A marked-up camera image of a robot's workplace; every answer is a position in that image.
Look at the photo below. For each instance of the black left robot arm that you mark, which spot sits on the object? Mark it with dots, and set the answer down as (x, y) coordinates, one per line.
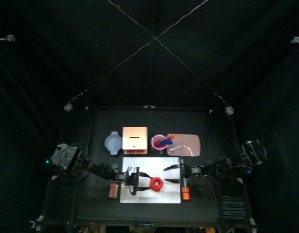
(80, 163)

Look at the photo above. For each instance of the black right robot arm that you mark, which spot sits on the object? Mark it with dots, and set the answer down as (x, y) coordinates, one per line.
(232, 164)

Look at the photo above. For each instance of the small wooden drawer box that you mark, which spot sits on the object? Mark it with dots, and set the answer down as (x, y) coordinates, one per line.
(135, 139)

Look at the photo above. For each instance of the light blue plastic bowl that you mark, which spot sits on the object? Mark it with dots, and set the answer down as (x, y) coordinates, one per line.
(112, 143)

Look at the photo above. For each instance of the white cutting board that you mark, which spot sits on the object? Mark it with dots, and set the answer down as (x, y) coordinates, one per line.
(161, 164)

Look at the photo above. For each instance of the orange block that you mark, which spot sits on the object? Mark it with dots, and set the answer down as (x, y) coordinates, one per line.
(113, 190)
(185, 193)

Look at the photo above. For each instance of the pink plastic tray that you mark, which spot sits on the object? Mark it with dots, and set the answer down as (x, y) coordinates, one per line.
(183, 145)

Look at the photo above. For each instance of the red plastic cup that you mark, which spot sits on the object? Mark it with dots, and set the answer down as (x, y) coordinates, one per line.
(157, 144)

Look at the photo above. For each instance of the blue and red utensil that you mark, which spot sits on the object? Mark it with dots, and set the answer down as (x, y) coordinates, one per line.
(167, 140)

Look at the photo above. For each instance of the printed label sticker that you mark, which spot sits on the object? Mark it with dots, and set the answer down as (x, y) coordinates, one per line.
(234, 208)

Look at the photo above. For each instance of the silver frame bracket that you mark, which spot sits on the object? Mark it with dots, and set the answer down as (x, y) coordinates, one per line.
(296, 40)
(230, 110)
(148, 106)
(68, 106)
(9, 38)

